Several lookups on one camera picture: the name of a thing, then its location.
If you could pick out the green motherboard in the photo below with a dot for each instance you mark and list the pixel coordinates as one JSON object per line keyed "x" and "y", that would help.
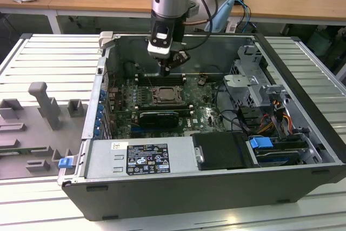
{"x": 205, "y": 98}

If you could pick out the black open PC case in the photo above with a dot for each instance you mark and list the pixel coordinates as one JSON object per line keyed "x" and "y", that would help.
{"x": 189, "y": 195}

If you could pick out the blue case latch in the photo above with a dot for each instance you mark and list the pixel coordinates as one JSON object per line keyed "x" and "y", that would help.
{"x": 65, "y": 163}

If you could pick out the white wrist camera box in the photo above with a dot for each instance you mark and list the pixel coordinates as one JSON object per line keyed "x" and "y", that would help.
{"x": 159, "y": 49}

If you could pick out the black graphics card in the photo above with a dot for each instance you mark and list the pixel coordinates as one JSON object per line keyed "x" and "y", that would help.
{"x": 159, "y": 120}

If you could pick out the silver metal disk bay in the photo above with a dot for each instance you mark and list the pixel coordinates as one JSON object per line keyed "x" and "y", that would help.
{"x": 246, "y": 82}

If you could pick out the CPU socket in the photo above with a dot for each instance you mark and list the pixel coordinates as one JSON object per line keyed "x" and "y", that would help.
{"x": 155, "y": 102}

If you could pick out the pale blue teach pendant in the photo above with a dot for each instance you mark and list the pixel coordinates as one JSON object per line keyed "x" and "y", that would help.
{"x": 223, "y": 14}

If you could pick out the black label sticker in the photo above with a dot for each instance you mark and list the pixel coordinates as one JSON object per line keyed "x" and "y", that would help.
{"x": 147, "y": 159}

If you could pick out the grey power supply unit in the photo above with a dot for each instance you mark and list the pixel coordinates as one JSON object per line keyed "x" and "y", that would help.
{"x": 102, "y": 158}

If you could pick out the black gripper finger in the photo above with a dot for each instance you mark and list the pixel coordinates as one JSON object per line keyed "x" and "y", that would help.
{"x": 165, "y": 68}
{"x": 181, "y": 57}

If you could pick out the silver square CPU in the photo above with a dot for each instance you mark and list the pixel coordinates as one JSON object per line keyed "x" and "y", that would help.
{"x": 169, "y": 93}

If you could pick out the black plastic air shroud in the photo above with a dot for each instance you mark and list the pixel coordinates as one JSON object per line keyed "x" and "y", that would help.
{"x": 221, "y": 150}

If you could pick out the hard disk in blue carrier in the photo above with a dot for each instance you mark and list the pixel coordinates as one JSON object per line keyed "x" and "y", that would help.
{"x": 275, "y": 151}

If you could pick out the grey parts rack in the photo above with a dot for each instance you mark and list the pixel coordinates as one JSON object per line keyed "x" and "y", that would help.
{"x": 35, "y": 139}

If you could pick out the black RAM slot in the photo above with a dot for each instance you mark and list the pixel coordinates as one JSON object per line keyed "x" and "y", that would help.
{"x": 151, "y": 82}
{"x": 151, "y": 78}
{"x": 165, "y": 106}
{"x": 165, "y": 109}

